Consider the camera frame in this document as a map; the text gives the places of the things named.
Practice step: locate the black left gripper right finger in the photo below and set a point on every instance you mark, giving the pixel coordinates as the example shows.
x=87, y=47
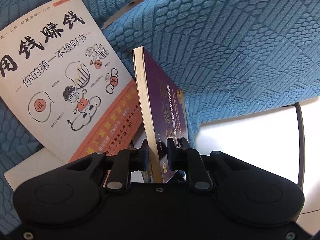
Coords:
x=244, y=190

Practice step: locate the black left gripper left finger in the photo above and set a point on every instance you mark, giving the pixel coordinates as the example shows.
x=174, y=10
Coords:
x=76, y=194

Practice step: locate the white orange finance book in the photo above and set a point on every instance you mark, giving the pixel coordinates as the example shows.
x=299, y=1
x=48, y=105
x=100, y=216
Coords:
x=64, y=82

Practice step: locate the purple gold book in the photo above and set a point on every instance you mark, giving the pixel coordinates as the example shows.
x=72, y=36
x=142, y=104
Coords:
x=163, y=111

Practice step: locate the blue textured bedspread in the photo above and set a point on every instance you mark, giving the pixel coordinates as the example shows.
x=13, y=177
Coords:
x=230, y=58

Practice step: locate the dark metal bed rail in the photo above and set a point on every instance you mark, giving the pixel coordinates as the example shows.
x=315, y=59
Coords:
x=301, y=136

